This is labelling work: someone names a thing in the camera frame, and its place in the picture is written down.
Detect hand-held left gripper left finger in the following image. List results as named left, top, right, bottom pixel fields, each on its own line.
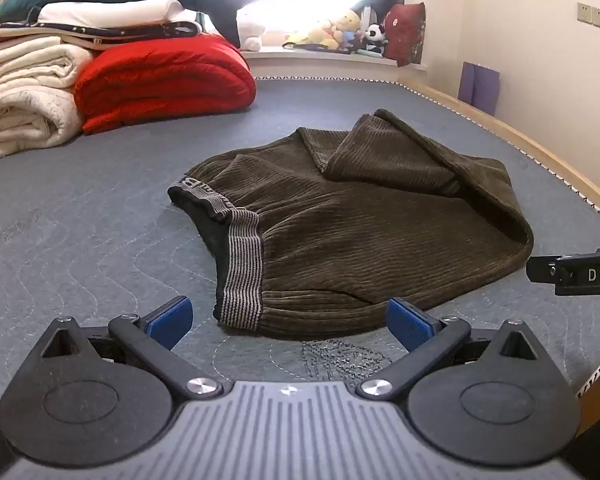
left=40, top=295, right=226, bottom=401

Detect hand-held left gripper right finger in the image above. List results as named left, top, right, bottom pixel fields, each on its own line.
left=355, top=297, right=540, bottom=402

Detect brown corduroy pants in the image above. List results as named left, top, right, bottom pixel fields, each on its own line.
left=167, top=108, right=535, bottom=338

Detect red folded quilt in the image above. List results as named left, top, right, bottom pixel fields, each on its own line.
left=74, top=32, right=257, bottom=135

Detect cream fleece blanket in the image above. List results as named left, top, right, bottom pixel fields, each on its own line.
left=0, top=42, right=95, bottom=162

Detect white window sill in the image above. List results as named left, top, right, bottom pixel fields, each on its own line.
left=240, top=47, right=428, bottom=81

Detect red cushion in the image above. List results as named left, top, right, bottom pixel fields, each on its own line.
left=382, top=1, right=427, bottom=68

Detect panda plush toy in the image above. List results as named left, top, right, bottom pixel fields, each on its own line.
left=364, top=24, right=388, bottom=56

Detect white plush toy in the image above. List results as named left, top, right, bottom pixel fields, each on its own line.
left=237, top=7, right=267, bottom=52

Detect yellow bear plush toy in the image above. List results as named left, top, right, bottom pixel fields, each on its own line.
left=330, top=9, right=363, bottom=43

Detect white folded pillow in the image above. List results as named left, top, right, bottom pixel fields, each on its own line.
left=36, top=0, right=203, bottom=28

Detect wooden bed frame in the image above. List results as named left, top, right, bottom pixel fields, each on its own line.
left=0, top=20, right=600, bottom=436

